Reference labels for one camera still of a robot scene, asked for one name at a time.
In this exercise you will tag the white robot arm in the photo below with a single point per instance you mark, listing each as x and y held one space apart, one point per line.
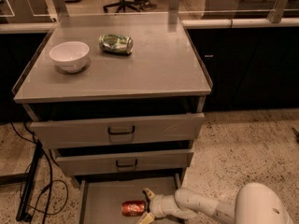
255 203

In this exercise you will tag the top grey drawer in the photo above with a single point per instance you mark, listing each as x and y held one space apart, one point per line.
118 131

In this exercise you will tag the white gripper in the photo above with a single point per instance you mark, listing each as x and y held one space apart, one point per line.
158 204

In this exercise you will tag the green soda can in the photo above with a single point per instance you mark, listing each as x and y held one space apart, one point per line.
118 44

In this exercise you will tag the middle grey drawer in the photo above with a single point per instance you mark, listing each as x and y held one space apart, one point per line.
125 162

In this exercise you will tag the grey background cabinet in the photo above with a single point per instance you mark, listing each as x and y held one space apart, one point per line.
237 9

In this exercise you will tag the bottom grey drawer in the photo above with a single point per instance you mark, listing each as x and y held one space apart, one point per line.
101 197

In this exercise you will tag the grey drawer cabinet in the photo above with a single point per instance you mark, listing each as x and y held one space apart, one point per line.
162 76

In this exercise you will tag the grey drawer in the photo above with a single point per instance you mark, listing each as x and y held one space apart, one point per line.
125 162
101 197
118 131

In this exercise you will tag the red coke can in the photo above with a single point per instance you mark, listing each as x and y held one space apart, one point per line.
133 208

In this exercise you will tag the black metal floor bar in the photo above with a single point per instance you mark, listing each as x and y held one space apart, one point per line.
28 184

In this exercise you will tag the white bowl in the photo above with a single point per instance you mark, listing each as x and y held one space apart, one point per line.
71 56

